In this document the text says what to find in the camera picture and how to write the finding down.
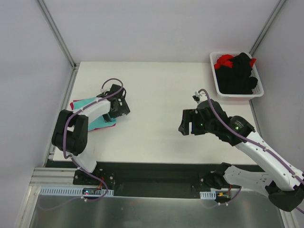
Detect pink t shirt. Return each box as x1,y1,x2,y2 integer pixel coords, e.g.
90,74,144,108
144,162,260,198
69,100,117,132

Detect left aluminium frame post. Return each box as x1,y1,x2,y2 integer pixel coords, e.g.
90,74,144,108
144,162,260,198
36,0,76,69

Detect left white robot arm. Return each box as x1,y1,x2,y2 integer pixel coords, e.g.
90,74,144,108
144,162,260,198
51,84,130,185

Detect aluminium frame post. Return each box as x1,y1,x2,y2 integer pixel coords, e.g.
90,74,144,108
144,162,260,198
249,0,288,56
36,0,76,69

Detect right grey cable duct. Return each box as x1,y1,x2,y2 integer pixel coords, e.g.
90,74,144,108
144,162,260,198
199,191,217,200

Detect aluminium front rail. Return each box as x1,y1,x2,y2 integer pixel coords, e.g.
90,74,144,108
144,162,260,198
29,167,76,187

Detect black t shirt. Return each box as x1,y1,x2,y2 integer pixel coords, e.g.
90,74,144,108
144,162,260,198
215,66,257,95

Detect teal t shirt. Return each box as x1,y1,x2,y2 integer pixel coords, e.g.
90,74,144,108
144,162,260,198
69,97,116,132

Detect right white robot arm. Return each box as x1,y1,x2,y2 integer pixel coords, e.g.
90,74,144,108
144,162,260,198
178,100,304,212

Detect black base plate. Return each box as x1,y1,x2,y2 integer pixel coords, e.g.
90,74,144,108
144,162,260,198
46,160,242,198

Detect grey cable duct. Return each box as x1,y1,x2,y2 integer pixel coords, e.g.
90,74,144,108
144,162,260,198
40,187,114,198
199,191,217,200

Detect right aluminium frame post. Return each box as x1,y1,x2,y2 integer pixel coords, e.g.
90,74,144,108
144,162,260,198
249,0,288,56

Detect left grey cable duct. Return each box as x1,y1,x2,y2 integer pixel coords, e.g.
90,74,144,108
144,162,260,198
40,187,114,198

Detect red t shirt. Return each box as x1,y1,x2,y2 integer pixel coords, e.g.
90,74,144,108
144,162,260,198
214,52,257,70

